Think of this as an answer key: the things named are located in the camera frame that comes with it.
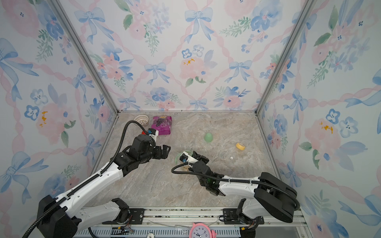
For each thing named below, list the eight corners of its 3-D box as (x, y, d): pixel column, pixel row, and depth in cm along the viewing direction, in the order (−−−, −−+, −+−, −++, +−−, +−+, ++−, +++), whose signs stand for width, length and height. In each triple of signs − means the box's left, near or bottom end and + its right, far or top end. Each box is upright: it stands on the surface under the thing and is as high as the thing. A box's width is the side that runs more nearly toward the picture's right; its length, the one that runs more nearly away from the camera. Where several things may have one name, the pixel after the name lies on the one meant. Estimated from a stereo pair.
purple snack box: (151, 135, 108) (149, 129, 102) (155, 120, 117) (153, 114, 111) (170, 135, 108) (169, 129, 102) (172, 120, 117) (171, 114, 111)
